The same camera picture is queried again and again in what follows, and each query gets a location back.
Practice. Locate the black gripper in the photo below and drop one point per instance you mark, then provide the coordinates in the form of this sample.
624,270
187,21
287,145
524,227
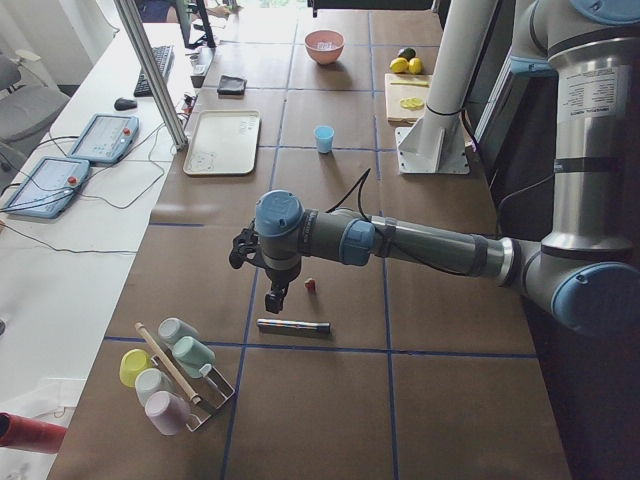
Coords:
278,278

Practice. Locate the steel muddler rod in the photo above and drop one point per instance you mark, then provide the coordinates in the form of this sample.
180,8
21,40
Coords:
293,327

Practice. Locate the red strawberry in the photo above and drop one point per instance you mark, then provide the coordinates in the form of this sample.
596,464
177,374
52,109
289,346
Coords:
310,285

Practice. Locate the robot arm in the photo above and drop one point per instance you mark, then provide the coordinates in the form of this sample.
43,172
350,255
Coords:
578,272

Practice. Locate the mint green cup on rack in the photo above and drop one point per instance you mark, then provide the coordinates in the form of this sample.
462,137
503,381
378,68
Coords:
192,355

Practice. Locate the grey cup on rack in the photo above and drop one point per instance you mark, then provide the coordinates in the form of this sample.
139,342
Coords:
172,329

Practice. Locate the white cup on rack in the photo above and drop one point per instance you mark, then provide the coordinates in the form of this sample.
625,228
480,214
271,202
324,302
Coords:
150,381

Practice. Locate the yellow cup on rack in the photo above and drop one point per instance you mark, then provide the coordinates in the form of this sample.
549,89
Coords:
133,362

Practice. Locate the pink cup on rack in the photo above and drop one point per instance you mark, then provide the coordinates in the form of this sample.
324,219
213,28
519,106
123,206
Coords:
168,412

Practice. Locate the light blue plastic cup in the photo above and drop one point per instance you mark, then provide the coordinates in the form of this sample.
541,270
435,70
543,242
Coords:
324,136

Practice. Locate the clear ice cube pile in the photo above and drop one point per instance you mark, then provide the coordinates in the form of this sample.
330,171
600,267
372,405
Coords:
325,45

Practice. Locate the cream bear serving tray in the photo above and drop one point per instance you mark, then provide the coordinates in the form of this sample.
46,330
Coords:
224,143

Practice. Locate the folded grey cloth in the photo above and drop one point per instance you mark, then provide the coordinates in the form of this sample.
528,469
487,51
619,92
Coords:
231,86

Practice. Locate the far teach pendant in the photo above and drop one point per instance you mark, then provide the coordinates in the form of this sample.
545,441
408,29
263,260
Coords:
105,139

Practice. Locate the teach pendant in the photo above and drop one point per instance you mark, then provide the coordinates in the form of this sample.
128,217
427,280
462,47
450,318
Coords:
105,139
49,188

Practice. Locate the lemon slices stack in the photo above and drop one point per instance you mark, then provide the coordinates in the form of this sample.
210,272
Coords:
412,103

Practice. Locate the wooden cutting board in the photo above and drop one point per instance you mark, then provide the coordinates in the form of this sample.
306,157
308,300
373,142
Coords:
394,93

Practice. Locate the black computer mouse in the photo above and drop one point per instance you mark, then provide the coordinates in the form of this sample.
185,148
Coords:
124,104

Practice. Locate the near teach pendant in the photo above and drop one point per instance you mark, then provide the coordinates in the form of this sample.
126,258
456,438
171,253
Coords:
49,188

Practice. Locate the pink bowl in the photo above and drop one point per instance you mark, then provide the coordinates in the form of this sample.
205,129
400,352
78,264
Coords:
324,57

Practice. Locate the yellow plastic knife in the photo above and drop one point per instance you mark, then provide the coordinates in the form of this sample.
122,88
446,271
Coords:
417,83

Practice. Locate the yellow lemon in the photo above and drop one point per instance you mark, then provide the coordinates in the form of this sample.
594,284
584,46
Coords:
415,66
399,65

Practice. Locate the green avocado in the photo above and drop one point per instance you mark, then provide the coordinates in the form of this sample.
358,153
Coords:
407,53

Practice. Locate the red bottle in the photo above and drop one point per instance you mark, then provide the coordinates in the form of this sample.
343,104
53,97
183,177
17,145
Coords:
32,435

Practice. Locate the black monitor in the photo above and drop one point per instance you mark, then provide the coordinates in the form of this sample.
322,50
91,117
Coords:
194,24

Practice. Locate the grey office chair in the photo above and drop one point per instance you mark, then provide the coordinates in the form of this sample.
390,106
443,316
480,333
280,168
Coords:
27,113

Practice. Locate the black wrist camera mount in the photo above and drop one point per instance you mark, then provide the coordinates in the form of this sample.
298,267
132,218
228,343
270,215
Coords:
246,249

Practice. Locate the white wire cup rack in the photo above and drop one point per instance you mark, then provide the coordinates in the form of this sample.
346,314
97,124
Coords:
206,395

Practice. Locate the aluminium frame post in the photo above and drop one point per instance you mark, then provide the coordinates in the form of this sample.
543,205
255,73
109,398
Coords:
134,28

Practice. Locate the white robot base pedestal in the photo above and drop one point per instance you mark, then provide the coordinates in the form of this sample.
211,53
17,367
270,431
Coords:
435,143

